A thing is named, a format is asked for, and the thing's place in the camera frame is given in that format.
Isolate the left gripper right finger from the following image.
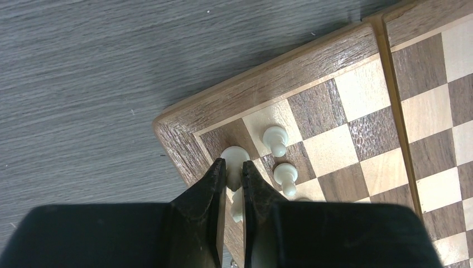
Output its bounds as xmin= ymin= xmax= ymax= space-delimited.
xmin=242 ymin=161 xmax=442 ymax=267

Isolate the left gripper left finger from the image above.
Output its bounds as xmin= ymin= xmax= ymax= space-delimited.
xmin=1 ymin=158 xmax=226 ymax=267

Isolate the white chess knight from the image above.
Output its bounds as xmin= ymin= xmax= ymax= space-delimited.
xmin=230 ymin=187 xmax=243 ymax=223

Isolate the white chess rook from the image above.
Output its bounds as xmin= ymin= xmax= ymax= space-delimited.
xmin=220 ymin=146 xmax=250 ymax=192

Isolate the wooden chess board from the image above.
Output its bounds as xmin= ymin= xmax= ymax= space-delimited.
xmin=152 ymin=1 xmax=472 ymax=267

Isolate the white chess pawn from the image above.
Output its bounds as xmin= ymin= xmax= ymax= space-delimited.
xmin=262 ymin=126 xmax=289 ymax=157
xmin=273 ymin=163 xmax=298 ymax=197

